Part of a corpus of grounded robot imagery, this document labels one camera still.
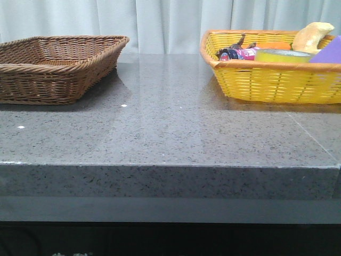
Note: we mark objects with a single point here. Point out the yellow tape roll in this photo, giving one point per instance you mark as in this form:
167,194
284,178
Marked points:
286,56

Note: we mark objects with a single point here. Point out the yellow woven basket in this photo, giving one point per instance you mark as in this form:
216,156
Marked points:
271,82

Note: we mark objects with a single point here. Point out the white curtain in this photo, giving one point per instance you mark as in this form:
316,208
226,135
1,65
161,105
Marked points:
159,27

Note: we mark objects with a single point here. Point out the brown wicker basket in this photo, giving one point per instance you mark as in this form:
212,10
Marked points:
56,70

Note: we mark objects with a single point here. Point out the orange carrot toy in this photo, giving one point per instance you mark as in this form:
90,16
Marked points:
274,45

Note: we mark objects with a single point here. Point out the beige bread loaf toy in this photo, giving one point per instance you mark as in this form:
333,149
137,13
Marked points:
308,38

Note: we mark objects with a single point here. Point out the purple foam block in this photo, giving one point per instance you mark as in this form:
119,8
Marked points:
329,54

